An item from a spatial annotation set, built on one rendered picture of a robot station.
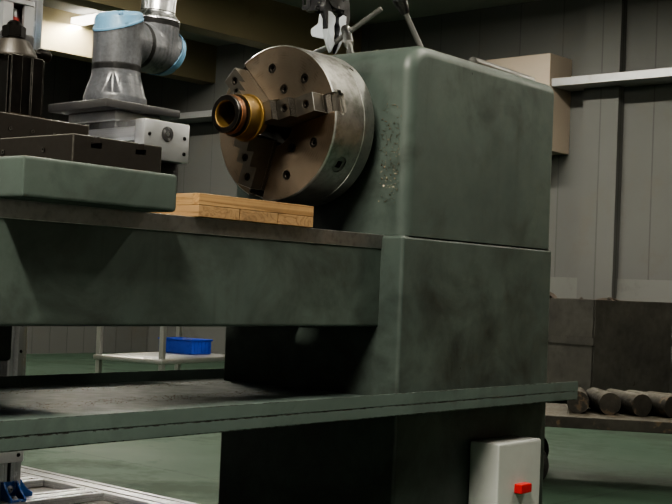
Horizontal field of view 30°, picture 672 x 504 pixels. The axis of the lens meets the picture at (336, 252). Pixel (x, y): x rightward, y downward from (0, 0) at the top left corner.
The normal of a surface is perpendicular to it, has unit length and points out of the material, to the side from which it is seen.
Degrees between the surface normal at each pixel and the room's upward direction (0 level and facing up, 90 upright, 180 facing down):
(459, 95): 90
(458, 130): 90
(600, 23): 90
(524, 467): 90
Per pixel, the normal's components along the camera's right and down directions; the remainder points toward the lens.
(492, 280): 0.78, 0.01
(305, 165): -0.63, -0.04
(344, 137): 0.75, 0.22
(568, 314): -0.79, -0.05
